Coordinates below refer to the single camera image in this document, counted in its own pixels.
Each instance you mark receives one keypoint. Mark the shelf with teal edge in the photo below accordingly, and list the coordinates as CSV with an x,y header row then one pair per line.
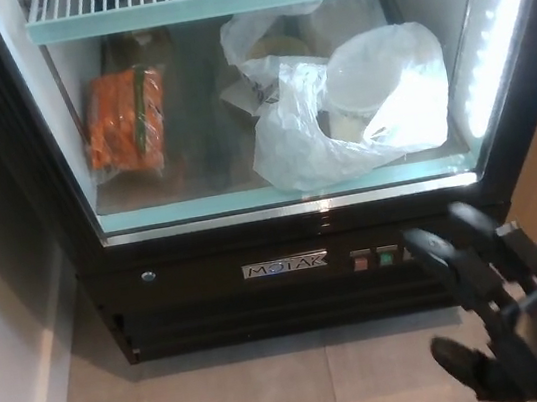
x,y
208,206

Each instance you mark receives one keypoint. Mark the translucent plastic bag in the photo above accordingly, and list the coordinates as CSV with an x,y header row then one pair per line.
x,y
239,36

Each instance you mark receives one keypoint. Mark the black display refrigerator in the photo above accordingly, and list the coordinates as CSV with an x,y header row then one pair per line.
x,y
215,320

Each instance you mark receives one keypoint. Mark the round silver door lock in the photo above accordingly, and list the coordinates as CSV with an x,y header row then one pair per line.
x,y
149,276

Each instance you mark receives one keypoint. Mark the bag of orange carrots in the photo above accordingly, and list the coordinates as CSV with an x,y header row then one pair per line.
x,y
120,124

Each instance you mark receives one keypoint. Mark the large white plastic bag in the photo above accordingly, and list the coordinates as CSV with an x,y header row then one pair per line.
x,y
292,157

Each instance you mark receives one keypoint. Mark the silver Motak logo plate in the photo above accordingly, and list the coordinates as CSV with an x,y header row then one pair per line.
x,y
285,266

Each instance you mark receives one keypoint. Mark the green rocker switch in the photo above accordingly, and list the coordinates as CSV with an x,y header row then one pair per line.
x,y
386,257

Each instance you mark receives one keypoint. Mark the red rocker switch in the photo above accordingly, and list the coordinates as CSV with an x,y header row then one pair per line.
x,y
360,262

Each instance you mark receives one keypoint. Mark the round lidded plastic container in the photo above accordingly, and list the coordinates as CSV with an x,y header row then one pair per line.
x,y
357,84

